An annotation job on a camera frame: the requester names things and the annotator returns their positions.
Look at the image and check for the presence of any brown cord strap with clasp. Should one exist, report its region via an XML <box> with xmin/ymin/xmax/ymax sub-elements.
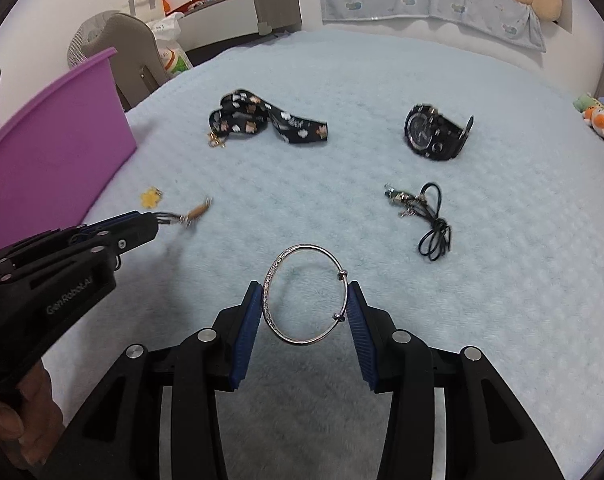
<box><xmin>153</xmin><ymin>195</ymin><xmax>214</xmax><ymax>229</ymax></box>

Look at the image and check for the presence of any silver bangle with beads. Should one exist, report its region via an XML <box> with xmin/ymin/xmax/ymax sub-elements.
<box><xmin>262</xmin><ymin>244</ymin><xmax>349</xmax><ymax>347</ymax></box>

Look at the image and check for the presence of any black patterned lanyard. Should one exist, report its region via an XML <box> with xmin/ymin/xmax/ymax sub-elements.
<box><xmin>205</xmin><ymin>88</ymin><xmax>330</xmax><ymax>150</ymax></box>

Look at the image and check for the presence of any black cord necklace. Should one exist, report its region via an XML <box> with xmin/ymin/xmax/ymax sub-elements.
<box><xmin>382</xmin><ymin>181</ymin><xmax>453</xmax><ymax>262</ymax></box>

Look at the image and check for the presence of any black wrist watch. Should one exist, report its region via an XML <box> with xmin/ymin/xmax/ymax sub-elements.
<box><xmin>403</xmin><ymin>104</ymin><xmax>474</xmax><ymax>162</ymax></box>

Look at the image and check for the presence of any person's left hand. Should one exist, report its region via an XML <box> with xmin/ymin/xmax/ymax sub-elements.
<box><xmin>0</xmin><ymin>361</ymin><xmax>66</xmax><ymax>468</ymax></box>

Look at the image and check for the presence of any small yellow flower charm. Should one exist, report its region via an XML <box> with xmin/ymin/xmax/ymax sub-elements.
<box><xmin>139</xmin><ymin>186</ymin><xmax>163</xmax><ymax>209</ymax></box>

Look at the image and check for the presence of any purple plastic basin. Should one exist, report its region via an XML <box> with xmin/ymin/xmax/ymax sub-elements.
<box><xmin>0</xmin><ymin>48</ymin><xmax>136</xmax><ymax>249</ymax></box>

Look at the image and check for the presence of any grey chair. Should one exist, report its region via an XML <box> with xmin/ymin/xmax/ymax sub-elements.
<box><xmin>81</xmin><ymin>13</ymin><xmax>170</xmax><ymax>112</ymax></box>

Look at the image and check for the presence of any white plastic bag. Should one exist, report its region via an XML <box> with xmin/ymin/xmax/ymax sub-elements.
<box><xmin>149</xmin><ymin>12</ymin><xmax>192</xmax><ymax>78</ymax></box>

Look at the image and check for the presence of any white tote bag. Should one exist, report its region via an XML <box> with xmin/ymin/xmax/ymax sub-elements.
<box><xmin>125</xmin><ymin>0</ymin><xmax>165</xmax><ymax>23</ymax></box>

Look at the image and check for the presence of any light blue bed blanket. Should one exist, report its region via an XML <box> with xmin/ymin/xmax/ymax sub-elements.
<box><xmin>45</xmin><ymin>29</ymin><xmax>604</xmax><ymax>479</ymax></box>

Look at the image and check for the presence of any grey white desk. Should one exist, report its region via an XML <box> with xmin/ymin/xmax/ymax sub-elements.
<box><xmin>177</xmin><ymin>0</ymin><xmax>302</xmax><ymax>51</ymax></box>

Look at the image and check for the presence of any blue patterned bed bumper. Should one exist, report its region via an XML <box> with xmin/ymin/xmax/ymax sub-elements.
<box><xmin>320</xmin><ymin>0</ymin><xmax>546</xmax><ymax>52</ymax></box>

